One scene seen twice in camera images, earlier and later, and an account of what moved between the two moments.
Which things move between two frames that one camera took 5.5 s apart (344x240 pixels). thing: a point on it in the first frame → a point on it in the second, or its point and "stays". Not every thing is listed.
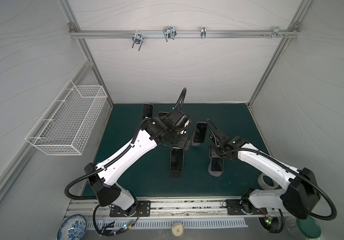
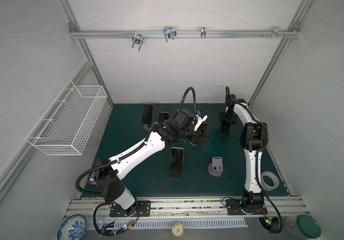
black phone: x=216 y=164 → x=224 y=129
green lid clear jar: x=307 y=229 stays
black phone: x=161 y=114 stays
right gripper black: x=215 y=153 → x=227 y=118
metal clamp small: x=203 y=32 stays
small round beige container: x=177 y=230 stays
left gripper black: x=184 y=143 → x=202 y=140
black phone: x=147 y=110 stays
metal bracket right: x=276 y=32 stays
